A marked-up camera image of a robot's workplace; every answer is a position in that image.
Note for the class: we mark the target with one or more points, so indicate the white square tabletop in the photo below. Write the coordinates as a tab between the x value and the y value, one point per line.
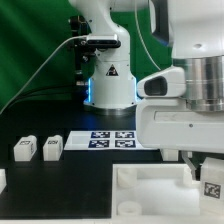
158	194

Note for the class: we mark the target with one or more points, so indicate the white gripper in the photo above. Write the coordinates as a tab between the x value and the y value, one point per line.
168	124

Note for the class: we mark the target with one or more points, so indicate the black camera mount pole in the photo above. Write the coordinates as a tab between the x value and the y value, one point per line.
78	27

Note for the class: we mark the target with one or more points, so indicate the white left obstacle piece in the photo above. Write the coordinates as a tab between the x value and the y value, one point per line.
3	182

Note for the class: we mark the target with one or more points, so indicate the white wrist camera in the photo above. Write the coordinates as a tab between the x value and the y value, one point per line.
168	83

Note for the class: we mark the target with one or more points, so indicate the white marker base sheet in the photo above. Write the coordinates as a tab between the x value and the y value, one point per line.
103	140

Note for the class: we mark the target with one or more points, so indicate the grey camera on base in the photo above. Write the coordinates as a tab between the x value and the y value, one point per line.
103	42

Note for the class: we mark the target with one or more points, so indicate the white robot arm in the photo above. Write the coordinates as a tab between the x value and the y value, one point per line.
193	28

